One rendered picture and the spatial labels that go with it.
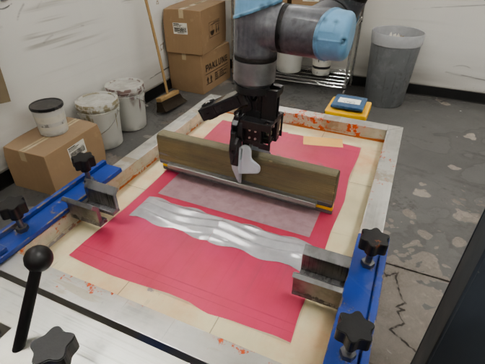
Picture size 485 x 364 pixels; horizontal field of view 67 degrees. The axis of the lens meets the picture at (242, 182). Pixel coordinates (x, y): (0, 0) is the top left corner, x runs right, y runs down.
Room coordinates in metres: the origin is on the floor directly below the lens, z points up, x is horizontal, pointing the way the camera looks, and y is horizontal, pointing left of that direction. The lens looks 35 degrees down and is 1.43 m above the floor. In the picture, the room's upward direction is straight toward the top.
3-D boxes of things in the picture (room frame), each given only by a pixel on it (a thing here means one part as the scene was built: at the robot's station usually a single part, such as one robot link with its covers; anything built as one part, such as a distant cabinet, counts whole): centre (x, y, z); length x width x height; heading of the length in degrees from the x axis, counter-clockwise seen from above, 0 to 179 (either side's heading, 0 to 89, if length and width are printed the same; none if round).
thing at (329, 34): (0.63, -0.12, 1.29); 0.11 x 0.11 x 0.08; 65
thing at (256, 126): (0.65, -0.03, 1.14); 0.09 x 0.08 x 0.12; 66
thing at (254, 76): (0.66, -0.02, 1.22); 0.08 x 0.08 x 0.05
